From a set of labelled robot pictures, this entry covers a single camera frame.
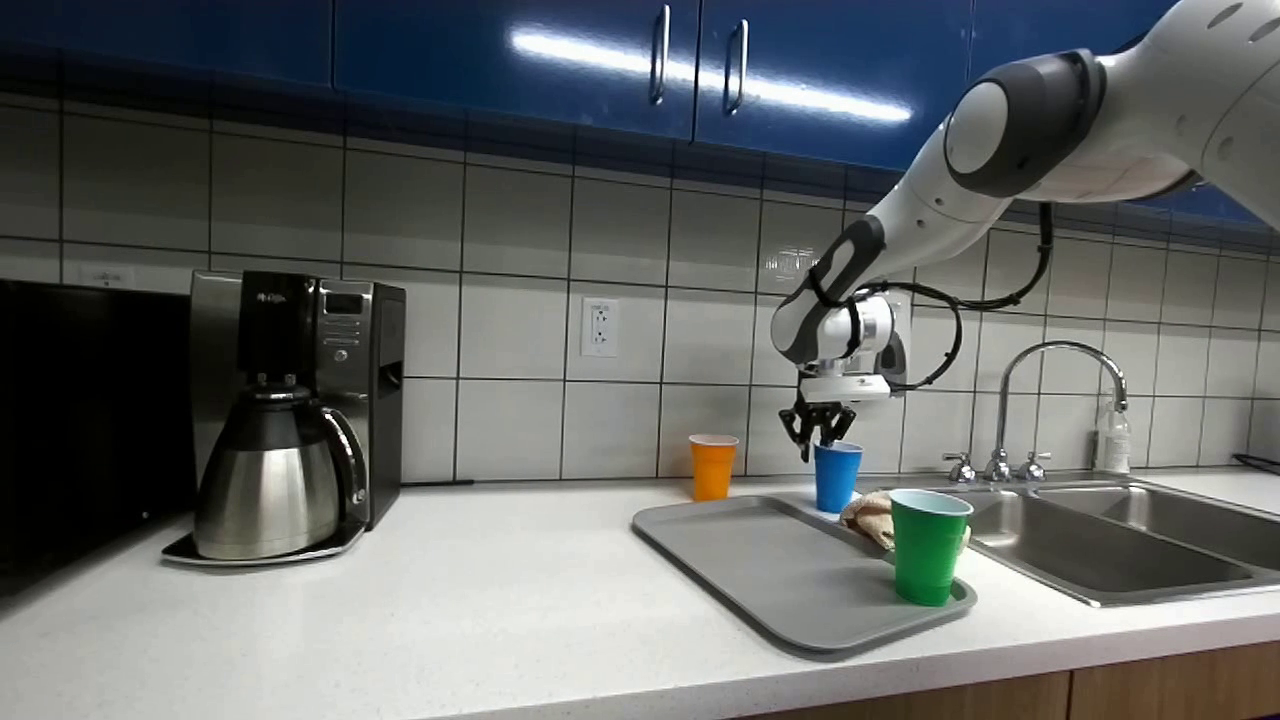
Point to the blue plastic cup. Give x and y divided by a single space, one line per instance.
836 469

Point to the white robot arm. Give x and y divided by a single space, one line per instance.
1198 92

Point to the green plastic cup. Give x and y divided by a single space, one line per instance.
926 541

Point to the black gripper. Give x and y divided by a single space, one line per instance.
813 421

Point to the grey plastic tray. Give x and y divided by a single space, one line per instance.
803 580

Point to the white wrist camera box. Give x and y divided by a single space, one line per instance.
840 390

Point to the black microwave oven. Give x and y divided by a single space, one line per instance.
94 421

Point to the black steel coffee maker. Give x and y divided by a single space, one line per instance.
296 403

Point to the white wall outlet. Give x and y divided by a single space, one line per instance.
598 326

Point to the orange plastic cup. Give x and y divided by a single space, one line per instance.
713 462

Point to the wooden lower cabinets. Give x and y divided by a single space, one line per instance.
1198 684

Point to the blue upper cabinets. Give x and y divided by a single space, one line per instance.
840 80

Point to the chrome kitchen faucet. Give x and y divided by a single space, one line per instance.
1087 424

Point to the stainless steel double sink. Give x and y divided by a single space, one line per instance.
1120 541

